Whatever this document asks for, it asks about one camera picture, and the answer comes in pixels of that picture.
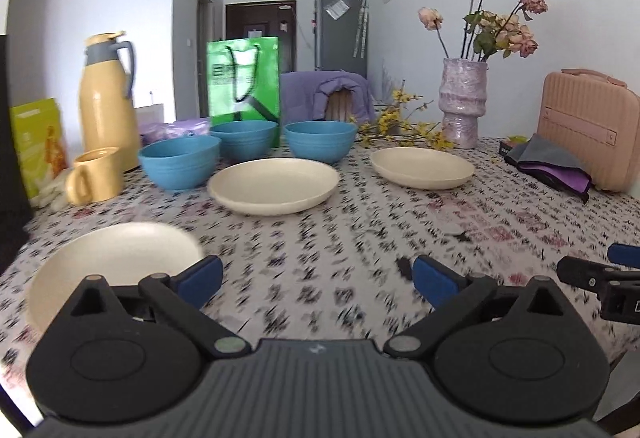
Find large cream plate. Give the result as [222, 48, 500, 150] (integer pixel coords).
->
[26, 222, 204, 334]

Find blue bowl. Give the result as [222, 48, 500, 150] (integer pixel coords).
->
[284, 120, 357, 164]
[209, 120, 278, 163]
[138, 135, 221, 192]

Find calligraphy tablecloth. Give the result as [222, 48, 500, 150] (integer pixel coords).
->
[1, 139, 639, 387]

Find grey purple cloth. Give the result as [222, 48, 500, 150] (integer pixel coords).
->
[500, 135, 592, 203]

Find pink suitcase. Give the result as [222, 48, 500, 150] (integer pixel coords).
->
[537, 69, 639, 192]

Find yellow mug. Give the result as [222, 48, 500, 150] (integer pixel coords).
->
[65, 147, 124, 206]

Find white rubber gloves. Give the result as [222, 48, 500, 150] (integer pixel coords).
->
[30, 168, 70, 213]

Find purple plastic package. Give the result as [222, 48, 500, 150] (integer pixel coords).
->
[139, 118, 210, 146]

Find black paper bag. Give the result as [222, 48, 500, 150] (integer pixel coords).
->
[0, 34, 34, 273]

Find yellow flower branch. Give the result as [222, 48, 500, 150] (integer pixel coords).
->
[356, 81, 456, 151]

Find yellow thermos jug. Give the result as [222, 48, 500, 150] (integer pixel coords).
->
[79, 31, 141, 172]

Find pink textured vase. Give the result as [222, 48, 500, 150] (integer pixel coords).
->
[438, 58, 488, 150]

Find wooden chair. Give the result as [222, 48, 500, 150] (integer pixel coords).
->
[324, 89, 352, 123]

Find yellow-green snack box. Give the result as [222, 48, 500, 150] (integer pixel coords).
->
[10, 98, 67, 198]

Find green paper bag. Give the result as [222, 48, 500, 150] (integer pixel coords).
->
[206, 37, 281, 147]

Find dried pink roses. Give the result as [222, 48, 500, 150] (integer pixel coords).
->
[459, 0, 548, 63]

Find dark brown door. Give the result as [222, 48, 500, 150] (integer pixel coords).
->
[224, 0, 297, 72]

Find grey refrigerator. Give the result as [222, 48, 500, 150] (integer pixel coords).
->
[314, 0, 368, 77]

